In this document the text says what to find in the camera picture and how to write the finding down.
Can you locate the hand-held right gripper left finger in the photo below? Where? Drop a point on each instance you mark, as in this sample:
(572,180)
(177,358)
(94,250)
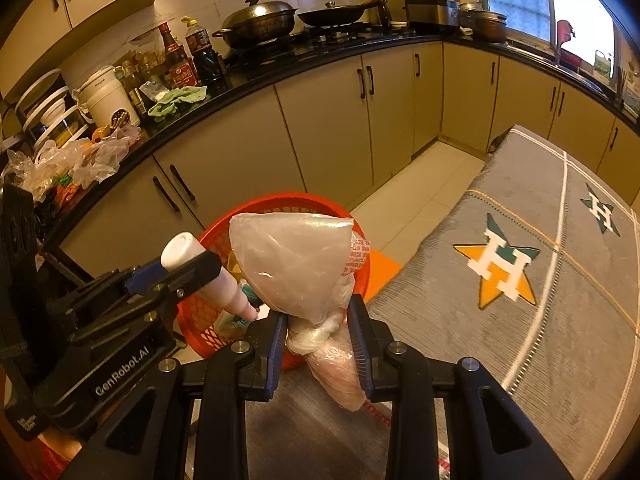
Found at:
(276,360)

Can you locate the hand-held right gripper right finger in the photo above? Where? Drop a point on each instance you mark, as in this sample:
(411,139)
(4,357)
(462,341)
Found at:
(361,355)

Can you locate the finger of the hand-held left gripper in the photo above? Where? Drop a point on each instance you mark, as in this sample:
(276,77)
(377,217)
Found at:
(145,277)
(195,272)

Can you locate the white plastic bottle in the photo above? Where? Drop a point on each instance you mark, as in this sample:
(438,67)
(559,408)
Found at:
(230,292)

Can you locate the red plastic mesh basket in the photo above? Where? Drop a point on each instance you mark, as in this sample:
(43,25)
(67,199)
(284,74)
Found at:
(210,330)

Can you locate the clear plastic bag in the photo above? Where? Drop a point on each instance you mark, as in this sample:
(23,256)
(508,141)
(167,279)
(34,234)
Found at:
(295,260)

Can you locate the orange plastic panel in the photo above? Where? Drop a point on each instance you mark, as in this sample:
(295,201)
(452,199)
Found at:
(385,272)

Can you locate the grey star-print tablecloth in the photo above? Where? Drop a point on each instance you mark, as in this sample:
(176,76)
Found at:
(450,310)

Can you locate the pile of clear plastic bags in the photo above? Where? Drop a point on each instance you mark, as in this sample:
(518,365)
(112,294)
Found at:
(75,160)

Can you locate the green dish cloth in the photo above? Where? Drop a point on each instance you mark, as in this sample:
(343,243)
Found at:
(177,100)

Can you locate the white rice cooker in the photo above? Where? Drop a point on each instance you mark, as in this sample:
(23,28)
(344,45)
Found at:
(107,92)

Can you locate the white dish rack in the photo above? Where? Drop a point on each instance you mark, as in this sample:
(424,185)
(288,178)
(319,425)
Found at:
(50,110)

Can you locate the row of small condiment bottles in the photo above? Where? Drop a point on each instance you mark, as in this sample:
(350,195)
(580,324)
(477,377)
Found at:
(142,82)

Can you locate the beige base cabinets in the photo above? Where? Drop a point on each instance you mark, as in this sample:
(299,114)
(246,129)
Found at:
(325,125)

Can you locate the dark sauce bottle red label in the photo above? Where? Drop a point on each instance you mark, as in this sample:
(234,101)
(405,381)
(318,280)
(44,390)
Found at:
(177,60)

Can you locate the lidded steel wok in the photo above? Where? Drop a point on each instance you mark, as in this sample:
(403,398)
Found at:
(260,20)

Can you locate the gas stove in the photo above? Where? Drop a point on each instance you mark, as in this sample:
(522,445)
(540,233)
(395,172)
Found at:
(320,40)

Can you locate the black frying pan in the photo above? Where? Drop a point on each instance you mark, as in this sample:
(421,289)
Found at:
(335,14)

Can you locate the steel rice cooker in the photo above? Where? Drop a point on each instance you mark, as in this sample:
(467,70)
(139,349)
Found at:
(432,15)

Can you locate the stacked metal pots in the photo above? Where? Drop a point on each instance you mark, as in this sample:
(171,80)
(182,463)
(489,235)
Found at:
(485,22)

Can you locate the chopstick holder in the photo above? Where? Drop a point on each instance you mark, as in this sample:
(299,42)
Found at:
(623,87)

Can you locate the green detergent bottle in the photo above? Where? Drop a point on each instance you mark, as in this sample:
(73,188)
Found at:
(603,64)

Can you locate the kitchen window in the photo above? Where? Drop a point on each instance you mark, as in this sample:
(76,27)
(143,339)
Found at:
(520,0)

